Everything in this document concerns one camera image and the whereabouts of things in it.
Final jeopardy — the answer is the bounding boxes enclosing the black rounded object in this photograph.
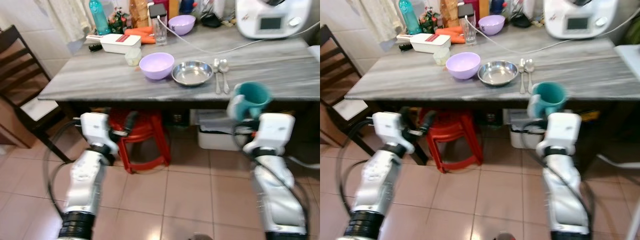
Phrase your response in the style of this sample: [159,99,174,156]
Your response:
[199,12,224,29]
[509,12,534,29]

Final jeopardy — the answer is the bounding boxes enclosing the red plastic stool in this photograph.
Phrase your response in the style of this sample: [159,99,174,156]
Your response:
[419,107,484,174]
[107,107,172,175]

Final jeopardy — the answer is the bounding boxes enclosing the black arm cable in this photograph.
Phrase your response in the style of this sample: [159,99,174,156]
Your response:
[43,119,85,222]
[233,122,312,237]
[335,119,376,217]
[521,122,597,236]

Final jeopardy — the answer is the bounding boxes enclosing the white plastic bin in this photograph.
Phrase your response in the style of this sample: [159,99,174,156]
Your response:
[507,108,547,150]
[196,109,251,151]

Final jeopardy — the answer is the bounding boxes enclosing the orange food bag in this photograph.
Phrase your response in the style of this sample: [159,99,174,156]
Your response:
[439,0,461,29]
[129,0,151,29]

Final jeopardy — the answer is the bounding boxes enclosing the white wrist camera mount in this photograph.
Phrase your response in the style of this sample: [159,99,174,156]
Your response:
[243,113,296,156]
[537,113,583,156]
[372,112,416,154]
[79,112,121,154]

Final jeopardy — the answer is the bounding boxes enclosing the black power adapter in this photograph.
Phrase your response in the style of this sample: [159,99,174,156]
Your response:
[148,3,168,21]
[457,3,476,21]

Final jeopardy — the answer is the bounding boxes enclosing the orange carrots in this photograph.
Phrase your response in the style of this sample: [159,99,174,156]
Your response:
[124,26,156,45]
[434,26,464,45]

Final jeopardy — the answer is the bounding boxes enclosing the small purple bowl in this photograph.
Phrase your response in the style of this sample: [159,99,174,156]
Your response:
[168,14,197,36]
[478,14,507,36]

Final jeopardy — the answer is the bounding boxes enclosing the white box with red label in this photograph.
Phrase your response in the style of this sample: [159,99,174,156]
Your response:
[396,33,452,54]
[86,33,142,55]

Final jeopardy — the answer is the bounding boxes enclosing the large purple bowl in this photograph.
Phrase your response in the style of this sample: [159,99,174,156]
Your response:
[445,52,482,80]
[139,52,175,81]

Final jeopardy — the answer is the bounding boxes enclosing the small translucent plastic cup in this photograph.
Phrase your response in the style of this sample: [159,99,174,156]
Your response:
[124,47,142,67]
[433,47,451,67]

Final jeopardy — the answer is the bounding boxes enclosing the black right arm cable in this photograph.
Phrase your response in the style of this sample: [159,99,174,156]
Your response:
[233,122,312,237]
[521,122,597,236]

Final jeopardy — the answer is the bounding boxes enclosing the white power cable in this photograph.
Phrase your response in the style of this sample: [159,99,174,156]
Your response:
[158,16,321,55]
[467,16,640,55]

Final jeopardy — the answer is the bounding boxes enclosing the dark wooden chair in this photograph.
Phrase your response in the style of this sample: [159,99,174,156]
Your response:
[320,25,379,157]
[0,25,77,164]

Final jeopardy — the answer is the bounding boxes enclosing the stainless steel bowl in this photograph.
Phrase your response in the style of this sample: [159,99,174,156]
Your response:
[477,60,519,87]
[171,60,215,87]

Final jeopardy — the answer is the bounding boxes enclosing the teal water bottle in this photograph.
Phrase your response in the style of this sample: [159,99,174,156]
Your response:
[89,0,111,36]
[398,0,421,35]

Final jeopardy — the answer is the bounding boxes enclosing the pale hanging cloth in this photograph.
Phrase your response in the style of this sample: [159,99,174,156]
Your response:
[46,0,94,44]
[356,0,404,44]

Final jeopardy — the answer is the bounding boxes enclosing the clear drinking glass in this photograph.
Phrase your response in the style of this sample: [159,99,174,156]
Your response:
[462,18,479,47]
[152,18,168,47]

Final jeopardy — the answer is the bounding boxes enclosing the white floor cable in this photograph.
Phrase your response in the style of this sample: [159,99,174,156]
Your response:
[597,154,640,172]
[287,155,321,170]

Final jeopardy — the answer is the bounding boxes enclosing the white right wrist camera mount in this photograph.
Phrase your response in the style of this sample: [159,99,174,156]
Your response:
[243,113,296,156]
[537,113,583,156]

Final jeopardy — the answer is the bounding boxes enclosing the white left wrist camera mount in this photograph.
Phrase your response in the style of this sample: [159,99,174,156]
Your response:
[79,112,121,154]
[372,112,416,154]

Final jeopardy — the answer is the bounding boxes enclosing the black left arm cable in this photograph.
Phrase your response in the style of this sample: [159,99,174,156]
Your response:
[43,119,85,222]
[335,119,376,217]

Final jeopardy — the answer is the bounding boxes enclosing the white kitchen appliance with screen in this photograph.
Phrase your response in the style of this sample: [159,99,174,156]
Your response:
[235,0,314,40]
[543,0,622,40]

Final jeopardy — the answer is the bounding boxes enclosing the teal ceramic mug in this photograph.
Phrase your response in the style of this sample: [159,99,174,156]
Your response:
[527,81,569,120]
[227,81,273,122]

